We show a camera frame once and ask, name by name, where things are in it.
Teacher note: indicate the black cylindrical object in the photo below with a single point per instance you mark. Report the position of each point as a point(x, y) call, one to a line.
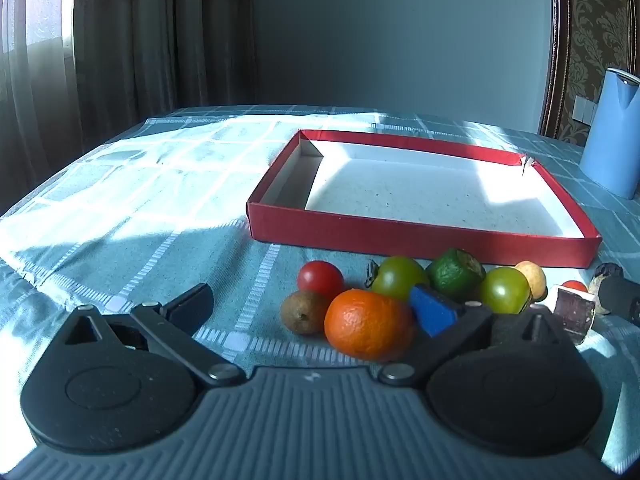
point(620, 300)

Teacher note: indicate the orange mandarin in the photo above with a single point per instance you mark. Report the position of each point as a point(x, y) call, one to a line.
point(367, 325)

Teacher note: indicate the small yellow round fruit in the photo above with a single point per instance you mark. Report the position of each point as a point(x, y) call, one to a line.
point(535, 277)

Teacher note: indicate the green lime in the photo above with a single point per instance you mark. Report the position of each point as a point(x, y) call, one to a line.
point(450, 272)

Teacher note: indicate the light blue kettle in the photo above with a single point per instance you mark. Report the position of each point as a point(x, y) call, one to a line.
point(610, 135)

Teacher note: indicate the white wall switch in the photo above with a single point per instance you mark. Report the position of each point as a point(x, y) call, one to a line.
point(582, 109)

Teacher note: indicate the red tomato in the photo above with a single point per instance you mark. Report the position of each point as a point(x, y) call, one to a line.
point(320, 277)

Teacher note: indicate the brown kiwi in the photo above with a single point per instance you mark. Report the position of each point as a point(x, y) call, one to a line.
point(302, 312)

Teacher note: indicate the brown curtain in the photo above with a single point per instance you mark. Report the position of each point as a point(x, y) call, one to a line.
point(150, 35)

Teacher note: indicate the dark wooden frame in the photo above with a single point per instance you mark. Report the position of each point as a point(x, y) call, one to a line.
point(555, 35)

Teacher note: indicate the teal checked tablecloth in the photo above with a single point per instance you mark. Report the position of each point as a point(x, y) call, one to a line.
point(150, 210)

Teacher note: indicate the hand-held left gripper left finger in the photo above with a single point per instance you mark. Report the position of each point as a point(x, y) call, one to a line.
point(192, 306)

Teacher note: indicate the green tomato with calyx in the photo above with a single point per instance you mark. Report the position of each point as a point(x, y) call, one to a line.
point(400, 275)

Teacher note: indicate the small red fruit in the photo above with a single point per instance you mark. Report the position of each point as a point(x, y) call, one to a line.
point(575, 286)

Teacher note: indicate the red cardboard box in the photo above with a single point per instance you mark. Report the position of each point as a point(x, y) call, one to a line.
point(400, 240)

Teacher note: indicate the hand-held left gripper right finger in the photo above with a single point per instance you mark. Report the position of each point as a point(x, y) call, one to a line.
point(435, 311)

